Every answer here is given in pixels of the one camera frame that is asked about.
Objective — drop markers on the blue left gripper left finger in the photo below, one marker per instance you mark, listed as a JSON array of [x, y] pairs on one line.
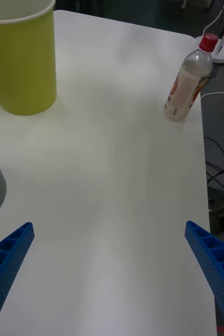
[[4, 265]]

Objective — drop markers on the yellow-green plastic bin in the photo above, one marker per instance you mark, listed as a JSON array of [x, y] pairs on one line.
[[22, 65]]

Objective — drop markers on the clear bottle with red cap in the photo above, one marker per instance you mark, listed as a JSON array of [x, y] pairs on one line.
[[185, 89]]

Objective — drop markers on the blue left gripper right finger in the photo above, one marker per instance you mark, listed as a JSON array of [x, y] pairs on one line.
[[216, 270]]

